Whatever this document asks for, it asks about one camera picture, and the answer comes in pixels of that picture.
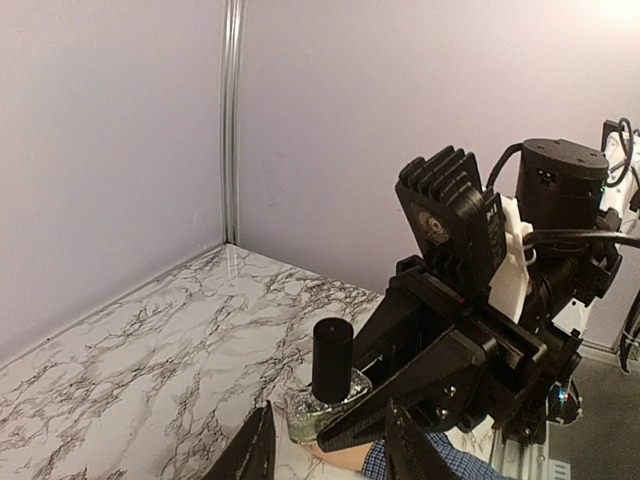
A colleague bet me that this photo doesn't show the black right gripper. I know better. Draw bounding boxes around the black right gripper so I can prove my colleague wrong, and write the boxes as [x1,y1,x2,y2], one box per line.
[317,256,581,452]

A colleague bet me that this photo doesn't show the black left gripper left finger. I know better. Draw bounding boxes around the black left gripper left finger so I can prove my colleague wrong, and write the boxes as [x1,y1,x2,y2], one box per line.
[207,401,276,480]

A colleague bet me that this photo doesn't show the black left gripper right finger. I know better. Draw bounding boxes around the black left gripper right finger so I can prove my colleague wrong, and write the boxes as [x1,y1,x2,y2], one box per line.
[385,402,459,480]

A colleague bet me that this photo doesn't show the black nail polish cap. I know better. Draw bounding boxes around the black nail polish cap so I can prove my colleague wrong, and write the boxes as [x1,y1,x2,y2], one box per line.
[311,317,354,405]

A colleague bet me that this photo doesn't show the blue checkered sleeve forearm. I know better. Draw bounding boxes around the blue checkered sleeve forearm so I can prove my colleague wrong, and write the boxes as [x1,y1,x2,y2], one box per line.
[361,433,508,480]

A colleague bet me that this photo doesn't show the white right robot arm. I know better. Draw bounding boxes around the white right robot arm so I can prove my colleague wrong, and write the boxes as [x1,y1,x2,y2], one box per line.
[318,120,639,452]

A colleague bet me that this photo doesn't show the person's hand with long nails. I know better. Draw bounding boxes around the person's hand with long nails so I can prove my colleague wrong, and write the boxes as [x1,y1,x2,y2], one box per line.
[303,443,374,473]

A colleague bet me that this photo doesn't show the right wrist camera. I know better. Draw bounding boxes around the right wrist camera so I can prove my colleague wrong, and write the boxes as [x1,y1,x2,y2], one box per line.
[395,145,536,322]

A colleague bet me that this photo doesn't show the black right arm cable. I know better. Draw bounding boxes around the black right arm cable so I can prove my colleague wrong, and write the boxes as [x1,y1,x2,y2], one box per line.
[519,117,640,251]

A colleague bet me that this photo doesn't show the right aluminium corner post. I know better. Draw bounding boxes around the right aluminium corner post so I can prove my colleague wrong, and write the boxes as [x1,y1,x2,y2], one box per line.
[220,0,246,245]

